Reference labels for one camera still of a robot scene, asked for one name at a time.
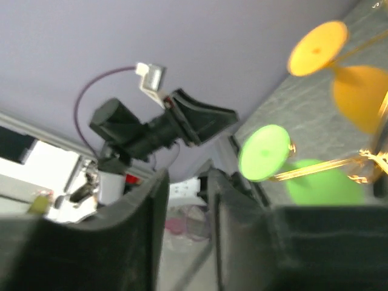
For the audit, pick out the aluminium frame rail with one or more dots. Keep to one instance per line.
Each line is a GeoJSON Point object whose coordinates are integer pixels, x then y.
{"type": "Point", "coordinates": [23, 127]}

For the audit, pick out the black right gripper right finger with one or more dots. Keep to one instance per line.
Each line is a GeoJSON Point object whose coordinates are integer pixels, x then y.
{"type": "Point", "coordinates": [295, 248]}

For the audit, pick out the green plastic wine glass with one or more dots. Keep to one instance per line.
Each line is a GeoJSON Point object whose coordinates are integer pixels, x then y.
{"type": "Point", "coordinates": [309, 182]}

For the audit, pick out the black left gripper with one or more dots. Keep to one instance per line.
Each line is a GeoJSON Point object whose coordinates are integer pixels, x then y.
{"type": "Point", "coordinates": [187, 119]}

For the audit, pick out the orange plastic wine glass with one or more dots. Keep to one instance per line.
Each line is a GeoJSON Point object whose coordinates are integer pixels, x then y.
{"type": "Point", "coordinates": [358, 91]}

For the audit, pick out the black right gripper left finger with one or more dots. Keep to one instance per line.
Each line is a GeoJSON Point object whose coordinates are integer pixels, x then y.
{"type": "Point", "coordinates": [118, 248]}

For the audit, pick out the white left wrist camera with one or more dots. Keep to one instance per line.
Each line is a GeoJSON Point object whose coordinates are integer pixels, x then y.
{"type": "Point", "coordinates": [152, 76]}

